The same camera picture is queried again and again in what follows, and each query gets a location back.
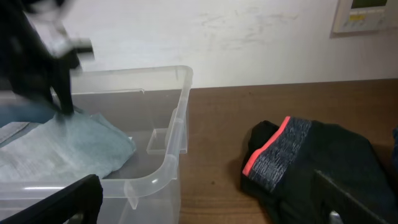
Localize light grey-blue jeans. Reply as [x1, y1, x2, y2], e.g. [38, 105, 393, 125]
[1, 110, 136, 182]

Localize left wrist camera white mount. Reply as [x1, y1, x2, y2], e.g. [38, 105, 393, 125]
[21, 0, 94, 60]

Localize wall thermostat control panel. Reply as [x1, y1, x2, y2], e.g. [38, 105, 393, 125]
[331, 0, 397, 34]

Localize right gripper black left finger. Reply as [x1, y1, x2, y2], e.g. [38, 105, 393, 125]
[1, 174, 103, 224]

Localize black shorts red waistband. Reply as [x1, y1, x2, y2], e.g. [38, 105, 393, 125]
[240, 116, 397, 223]

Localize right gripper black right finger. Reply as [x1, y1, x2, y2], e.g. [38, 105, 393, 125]
[312, 170, 387, 224]

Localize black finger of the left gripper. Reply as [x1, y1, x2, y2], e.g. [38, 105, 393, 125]
[50, 67, 74, 116]

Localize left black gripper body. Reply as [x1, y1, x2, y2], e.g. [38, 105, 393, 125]
[1, 0, 80, 103]

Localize clear plastic storage bin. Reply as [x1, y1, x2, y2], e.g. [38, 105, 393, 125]
[0, 65, 194, 224]

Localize dark blue garment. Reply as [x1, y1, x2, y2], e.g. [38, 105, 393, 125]
[1, 103, 57, 127]

